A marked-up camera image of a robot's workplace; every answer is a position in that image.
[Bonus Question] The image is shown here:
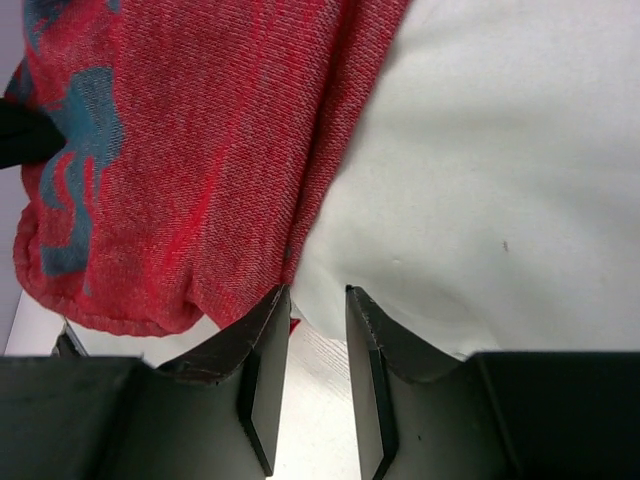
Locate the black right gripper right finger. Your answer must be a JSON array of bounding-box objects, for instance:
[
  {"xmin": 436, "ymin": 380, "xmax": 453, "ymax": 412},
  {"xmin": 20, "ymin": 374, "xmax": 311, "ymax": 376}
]
[{"xmin": 346, "ymin": 286, "xmax": 639, "ymax": 479}]

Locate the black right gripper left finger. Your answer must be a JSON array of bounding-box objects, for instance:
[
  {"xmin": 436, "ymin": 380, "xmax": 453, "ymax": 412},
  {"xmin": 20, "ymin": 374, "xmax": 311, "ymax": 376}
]
[{"xmin": 1, "ymin": 286, "xmax": 290, "ymax": 479}]

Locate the red printed pillowcase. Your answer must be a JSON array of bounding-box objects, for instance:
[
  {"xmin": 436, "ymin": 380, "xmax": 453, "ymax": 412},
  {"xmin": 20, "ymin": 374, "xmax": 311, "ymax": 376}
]
[{"xmin": 6, "ymin": 1, "xmax": 408, "ymax": 336}]

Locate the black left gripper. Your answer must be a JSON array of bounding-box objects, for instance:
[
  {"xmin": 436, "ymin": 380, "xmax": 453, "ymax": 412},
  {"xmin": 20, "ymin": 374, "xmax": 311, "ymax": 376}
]
[{"xmin": 0, "ymin": 98, "xmax": 66, "ymax": 169}]

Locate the white pillow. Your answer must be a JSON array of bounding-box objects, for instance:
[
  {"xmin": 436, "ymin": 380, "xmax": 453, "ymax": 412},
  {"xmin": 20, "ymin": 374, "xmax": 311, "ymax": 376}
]
[{"xmin": 292, "ymin": 1, "xmax": 639, "ymax": 357}]

